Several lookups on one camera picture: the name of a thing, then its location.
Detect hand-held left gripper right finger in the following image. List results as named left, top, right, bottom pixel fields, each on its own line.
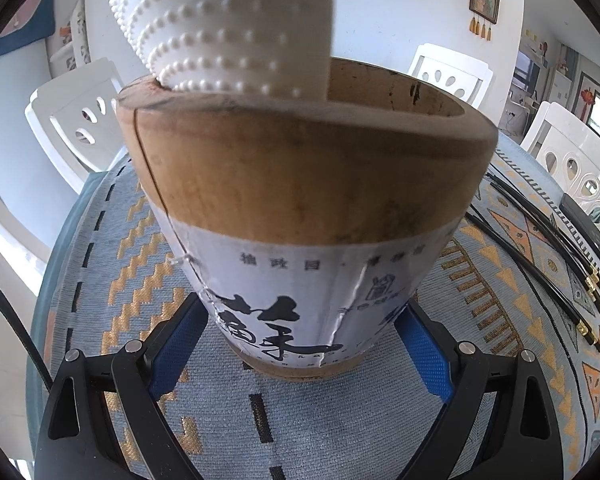
left=393, top=299, right=565, bottom=480

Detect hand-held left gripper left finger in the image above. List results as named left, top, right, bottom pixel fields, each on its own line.
left=33, top=291, right=211, bottom=480

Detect black chopstick gold band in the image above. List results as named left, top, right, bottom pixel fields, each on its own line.
left=489, top=180, right=600, bottom=312
left=485, top=171, right=600, bottom=292
left=466, top=203, right=600, bottom=353

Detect wooden utensil holder white label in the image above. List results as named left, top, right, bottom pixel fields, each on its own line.
left=116, top=57, right=498, bottom=385

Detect white dotted rice paddle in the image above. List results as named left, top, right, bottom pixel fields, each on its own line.
left=100, top=0, right=333, bottom=101

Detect patterned blue orange tablecloth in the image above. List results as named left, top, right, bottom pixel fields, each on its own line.
left=27, top=145, right=600, bottom=480

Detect black smartphone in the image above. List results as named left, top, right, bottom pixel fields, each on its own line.
left=560, top=192, right=600, bottom=271

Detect white refrigerator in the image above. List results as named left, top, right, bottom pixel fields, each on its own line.
left=0, top=35, right=88, bottom=186

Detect television screen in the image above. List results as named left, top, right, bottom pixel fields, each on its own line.
left=512, top=52, right=542, bottom=95

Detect white decorated shelf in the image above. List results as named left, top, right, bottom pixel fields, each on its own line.
left=49, top=0, right=92, bottom=78

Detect small framed picture with tassels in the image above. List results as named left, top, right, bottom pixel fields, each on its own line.
left=469, top=0, right=501, bottom=41

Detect blue fabric cover pink patch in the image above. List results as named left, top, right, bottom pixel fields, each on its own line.
left=0, top=0, right=56, bottom=66

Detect black cable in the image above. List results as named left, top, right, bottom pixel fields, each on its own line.
left=0, top=266, right=53, bottom=392

